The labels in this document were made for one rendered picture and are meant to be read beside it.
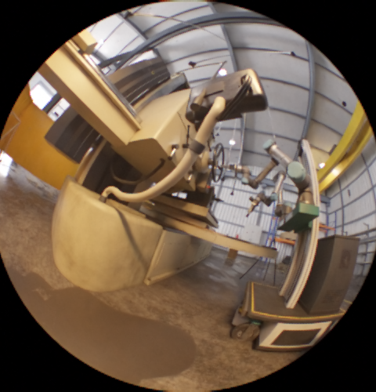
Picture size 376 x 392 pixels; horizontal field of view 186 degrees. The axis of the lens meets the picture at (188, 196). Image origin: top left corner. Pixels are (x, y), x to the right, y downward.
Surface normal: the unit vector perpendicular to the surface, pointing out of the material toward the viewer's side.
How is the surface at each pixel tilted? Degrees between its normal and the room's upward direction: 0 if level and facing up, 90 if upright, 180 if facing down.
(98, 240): 90
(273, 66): 169
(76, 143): 90
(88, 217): 90
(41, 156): 90
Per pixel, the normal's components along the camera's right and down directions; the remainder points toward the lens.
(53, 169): 0.87, 0.22
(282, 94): -0.41, 0.81
